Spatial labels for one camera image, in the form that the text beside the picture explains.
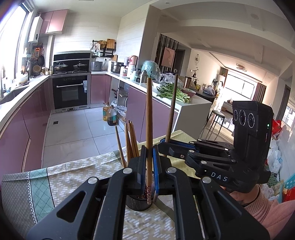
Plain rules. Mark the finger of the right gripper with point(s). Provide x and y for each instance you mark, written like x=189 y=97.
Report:
x=194 y=145
x=204 y=156

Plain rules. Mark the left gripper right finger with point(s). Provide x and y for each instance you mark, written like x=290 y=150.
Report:
x=202 y=209

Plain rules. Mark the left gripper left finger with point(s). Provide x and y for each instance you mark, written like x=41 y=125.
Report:
x=95 y=210

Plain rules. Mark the bamboo chopstick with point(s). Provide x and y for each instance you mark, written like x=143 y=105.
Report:
x=131 y=135
x=129 y=153
x=149 y=140
x=120 y=149
x=137 y=152
x=171 y=113

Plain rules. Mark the pink sleeve right forearm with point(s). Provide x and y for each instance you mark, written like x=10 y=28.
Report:
x=274 y=216

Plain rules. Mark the kitchen window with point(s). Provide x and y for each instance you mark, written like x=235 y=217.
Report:
x=14 y=28

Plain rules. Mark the right hand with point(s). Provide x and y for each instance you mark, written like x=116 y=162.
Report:
x=244 y=198

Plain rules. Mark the yellow cloth mat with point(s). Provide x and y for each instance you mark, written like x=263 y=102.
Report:
x=180 y=135

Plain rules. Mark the black bar stool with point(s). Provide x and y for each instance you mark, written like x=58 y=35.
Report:
x=218 y=116

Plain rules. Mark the black mesh utensil cup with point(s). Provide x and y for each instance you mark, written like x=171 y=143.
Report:
x=138 y=203

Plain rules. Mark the green leafy vegetables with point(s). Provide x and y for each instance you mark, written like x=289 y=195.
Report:
x=167 y=91

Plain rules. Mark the dark sauce bottle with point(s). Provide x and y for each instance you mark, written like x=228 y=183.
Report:
x=111 y=116

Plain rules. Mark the mint green appliance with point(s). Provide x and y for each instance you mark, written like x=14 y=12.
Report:
x=152 y=70

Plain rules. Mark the cooking oil bottle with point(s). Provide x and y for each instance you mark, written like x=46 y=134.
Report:
x=105 y=111

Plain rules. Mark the steel stock pot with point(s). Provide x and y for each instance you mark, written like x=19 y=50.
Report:
x=116 y=67

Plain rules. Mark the black built-in oven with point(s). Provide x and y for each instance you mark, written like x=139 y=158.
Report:
x=70 y=92

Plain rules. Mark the black range hood stove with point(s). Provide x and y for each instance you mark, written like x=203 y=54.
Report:
x=71 y=62

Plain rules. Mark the white water heater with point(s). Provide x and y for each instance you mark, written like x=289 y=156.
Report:
x=35 y=30

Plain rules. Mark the wall spice rack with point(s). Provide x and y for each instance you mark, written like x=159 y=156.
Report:
x=103 y=48

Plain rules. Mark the pink upper wall cabinet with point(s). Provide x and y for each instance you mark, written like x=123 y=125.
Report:
x=53 y=22

